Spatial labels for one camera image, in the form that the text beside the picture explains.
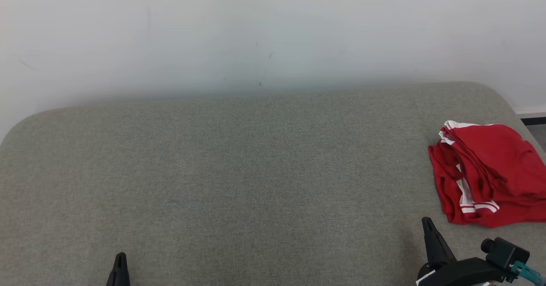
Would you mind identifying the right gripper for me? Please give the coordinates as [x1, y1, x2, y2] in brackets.
[416, 217, 512, 286]

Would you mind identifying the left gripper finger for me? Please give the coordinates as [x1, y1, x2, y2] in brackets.
[121, 253, 131, 286]
[107, 252, 122, 286]

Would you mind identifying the red white basketball jersey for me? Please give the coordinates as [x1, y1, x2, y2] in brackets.
[428, 141, 546, 228]
[439, 121, 546, 201]

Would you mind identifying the grey fabric sofa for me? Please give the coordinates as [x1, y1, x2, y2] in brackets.
[0, 81, 546, 286]

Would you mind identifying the right teal plug cable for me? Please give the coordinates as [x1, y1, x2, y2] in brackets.
[510, 260, 546, 283]

